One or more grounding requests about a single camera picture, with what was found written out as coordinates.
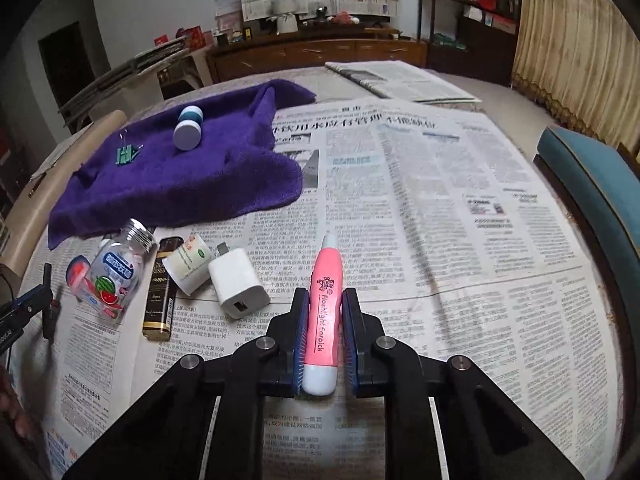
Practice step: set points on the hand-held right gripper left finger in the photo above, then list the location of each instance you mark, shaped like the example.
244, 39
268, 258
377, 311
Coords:
300, 345

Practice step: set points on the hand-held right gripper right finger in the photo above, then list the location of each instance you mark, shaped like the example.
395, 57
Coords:
350, 345

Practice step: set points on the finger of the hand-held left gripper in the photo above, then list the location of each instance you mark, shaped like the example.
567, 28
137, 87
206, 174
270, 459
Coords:
48, 305
27, 302

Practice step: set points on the pink earpick flashlight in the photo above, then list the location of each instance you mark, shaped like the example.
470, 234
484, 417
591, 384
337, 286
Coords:
322, 310

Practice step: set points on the small red round tin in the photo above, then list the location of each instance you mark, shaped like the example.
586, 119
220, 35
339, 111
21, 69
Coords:
76, 272

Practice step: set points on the clear mint bottle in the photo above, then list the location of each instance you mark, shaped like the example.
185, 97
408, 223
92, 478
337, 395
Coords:
112, 275

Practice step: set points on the white USB charger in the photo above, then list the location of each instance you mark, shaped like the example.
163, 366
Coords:
235, 282

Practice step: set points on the black and gold lighter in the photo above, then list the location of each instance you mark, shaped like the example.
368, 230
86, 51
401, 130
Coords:
159, 305

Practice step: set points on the small white jar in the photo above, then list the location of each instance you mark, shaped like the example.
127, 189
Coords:
185, 267

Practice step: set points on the person's left hand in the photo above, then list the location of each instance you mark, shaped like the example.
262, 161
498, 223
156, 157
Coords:
12, 405

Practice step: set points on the stack of papers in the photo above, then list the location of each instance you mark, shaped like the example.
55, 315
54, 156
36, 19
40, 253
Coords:
50, 160

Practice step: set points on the large spread newspaper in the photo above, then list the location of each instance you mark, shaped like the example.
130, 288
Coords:
450, 235

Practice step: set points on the green binder clip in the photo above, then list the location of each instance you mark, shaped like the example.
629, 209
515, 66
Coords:
125, 156

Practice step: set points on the purple towel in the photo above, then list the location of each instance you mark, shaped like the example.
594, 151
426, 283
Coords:
200, 185

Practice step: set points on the white and teal bottle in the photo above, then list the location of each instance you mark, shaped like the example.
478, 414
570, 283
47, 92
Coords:
187, 132

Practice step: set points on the grey folding cot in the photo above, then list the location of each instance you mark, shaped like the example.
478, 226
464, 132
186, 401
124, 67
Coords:
125, 72

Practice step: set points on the folded newspaper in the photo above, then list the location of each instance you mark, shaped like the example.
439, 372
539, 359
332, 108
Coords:
400, 80

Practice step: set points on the wooden TV cabinet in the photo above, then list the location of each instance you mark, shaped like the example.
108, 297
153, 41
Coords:
300, 52

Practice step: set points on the blue cushioned chair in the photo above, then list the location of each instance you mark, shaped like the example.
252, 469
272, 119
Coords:
585, 170

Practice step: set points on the red gift boxes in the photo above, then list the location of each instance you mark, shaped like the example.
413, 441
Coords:
195, 37

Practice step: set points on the white cloth bag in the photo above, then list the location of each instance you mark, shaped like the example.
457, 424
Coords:
286, 22

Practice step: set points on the tea set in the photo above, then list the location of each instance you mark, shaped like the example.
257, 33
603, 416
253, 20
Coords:
345, 19

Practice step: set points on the dark display shelf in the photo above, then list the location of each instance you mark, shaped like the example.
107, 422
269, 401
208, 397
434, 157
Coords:
475, 35

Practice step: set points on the beige curtain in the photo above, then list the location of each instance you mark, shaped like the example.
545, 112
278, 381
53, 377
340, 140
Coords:
575, 60

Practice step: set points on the wall calendar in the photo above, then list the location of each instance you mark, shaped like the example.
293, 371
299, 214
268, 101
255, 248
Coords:
228, 10

